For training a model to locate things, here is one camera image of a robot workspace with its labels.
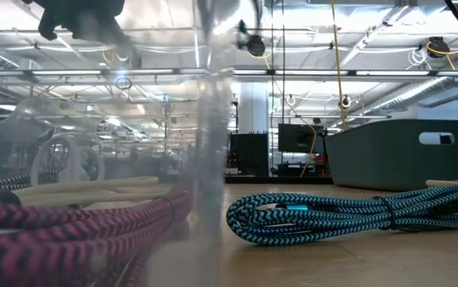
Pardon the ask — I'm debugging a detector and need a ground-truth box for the silver ventilation duct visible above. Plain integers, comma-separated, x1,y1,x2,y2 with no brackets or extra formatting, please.
362,59,458,117

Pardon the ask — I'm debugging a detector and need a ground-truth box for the yellow hanging cable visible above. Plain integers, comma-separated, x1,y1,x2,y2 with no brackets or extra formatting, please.
330,0,351,132

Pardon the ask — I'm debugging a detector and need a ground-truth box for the black ceiling cable reel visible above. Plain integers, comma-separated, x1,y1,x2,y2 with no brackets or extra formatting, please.
245,34,268,57
426,36,451,59

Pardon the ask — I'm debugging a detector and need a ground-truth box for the black cabinet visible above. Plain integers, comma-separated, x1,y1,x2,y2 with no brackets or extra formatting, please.
228,132,270,177

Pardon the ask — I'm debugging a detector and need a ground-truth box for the dark room monitor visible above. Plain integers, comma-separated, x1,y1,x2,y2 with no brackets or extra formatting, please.
278,123,326,155

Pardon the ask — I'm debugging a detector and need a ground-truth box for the yellow room cable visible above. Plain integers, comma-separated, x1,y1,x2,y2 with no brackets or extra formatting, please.
292,111,318,179

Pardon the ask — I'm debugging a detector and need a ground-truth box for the clear plastic box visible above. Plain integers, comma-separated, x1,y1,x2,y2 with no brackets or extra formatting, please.
0,0,236,287

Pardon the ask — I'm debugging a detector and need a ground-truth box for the white building column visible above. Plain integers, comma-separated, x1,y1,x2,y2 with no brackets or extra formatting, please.
238,81,270,135

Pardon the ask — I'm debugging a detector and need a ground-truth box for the long overhead light bar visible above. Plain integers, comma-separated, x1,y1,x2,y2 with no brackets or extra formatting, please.
0,68,458,78

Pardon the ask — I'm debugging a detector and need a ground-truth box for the teal braided cable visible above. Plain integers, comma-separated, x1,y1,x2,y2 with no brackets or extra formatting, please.
225,183,458,246

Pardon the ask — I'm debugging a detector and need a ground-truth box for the white short cable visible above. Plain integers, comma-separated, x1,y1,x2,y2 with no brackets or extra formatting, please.
30,135,107,187

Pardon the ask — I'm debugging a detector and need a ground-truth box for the beige cable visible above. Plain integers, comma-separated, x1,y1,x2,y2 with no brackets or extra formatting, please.
11,175,172,209

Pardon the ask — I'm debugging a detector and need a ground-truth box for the grey braided cable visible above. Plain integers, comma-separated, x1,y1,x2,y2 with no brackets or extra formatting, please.
0,170,61,199

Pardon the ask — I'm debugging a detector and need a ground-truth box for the maroon braided cable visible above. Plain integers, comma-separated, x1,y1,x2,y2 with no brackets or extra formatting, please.
0,185,194,287

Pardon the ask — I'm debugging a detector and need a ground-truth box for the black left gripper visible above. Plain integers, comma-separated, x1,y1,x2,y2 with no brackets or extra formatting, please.
25,0,131,45

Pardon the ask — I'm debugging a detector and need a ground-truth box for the black hanging cable with coil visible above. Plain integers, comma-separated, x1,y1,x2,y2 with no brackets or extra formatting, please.
280,0,287,168

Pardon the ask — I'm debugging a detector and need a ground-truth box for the teal plastic bin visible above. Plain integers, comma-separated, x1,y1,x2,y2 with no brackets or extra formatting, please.
324,118,458,191

